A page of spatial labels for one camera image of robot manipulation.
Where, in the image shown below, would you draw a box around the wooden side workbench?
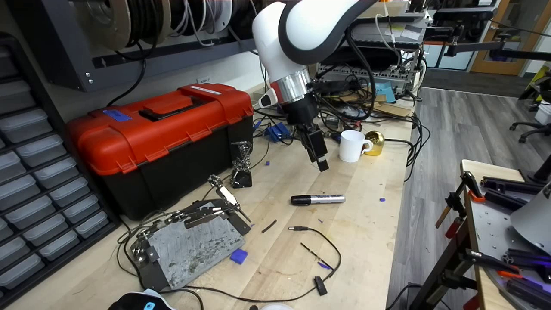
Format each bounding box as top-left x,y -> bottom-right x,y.
411,161 -> 551,310

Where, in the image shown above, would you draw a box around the wire spool rack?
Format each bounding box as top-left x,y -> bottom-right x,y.
11,0 -> 261,93

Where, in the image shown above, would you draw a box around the gold round tin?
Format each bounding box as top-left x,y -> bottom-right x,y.
364,131 -> 385,157

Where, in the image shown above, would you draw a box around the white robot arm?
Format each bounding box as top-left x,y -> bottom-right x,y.
252,0 -> 378,173

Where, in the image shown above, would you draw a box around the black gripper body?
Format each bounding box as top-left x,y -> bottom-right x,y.
283,97 -> 326,152

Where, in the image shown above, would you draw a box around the grey drawer organizer cabinet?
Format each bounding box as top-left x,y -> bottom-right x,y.
0,33 -> 116,307

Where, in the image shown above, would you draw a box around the small blue plastic block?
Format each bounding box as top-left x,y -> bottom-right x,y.
231,248 -> 249,266

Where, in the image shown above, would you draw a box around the black cable with connector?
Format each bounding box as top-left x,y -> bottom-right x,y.
171,224 -> 345,305

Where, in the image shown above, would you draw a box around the grey black-capped marker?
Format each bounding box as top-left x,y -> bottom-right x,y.
290,195 -> 347,207

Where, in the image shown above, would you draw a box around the black clip stand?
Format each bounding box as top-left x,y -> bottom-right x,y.
231,142 -> 254,188

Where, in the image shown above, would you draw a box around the red and black toolbox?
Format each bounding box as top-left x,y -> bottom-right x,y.
70,85 -> 254,221

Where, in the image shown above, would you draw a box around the white ceramic cup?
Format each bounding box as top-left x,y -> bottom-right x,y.
340,131 -> 374,164

